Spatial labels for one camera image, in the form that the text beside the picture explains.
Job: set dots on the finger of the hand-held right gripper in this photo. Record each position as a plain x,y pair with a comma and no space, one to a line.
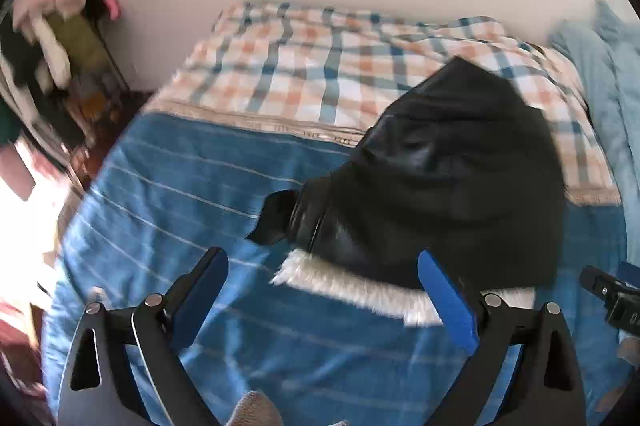
597,281
631,273

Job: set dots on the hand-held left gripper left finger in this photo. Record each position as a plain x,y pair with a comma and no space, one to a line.
200,301

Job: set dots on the black leather jacket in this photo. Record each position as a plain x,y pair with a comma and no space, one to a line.
450,176

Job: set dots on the blue striped bed cover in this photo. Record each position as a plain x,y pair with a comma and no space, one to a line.
175,186

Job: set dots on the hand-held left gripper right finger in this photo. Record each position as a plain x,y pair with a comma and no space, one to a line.
450,306

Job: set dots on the plaid blanket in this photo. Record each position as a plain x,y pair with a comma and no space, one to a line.
300,71

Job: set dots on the grey fuzzy cloth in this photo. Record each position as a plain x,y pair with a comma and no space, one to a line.
255,411

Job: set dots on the white fur collar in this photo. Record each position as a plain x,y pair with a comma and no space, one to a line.
350,288

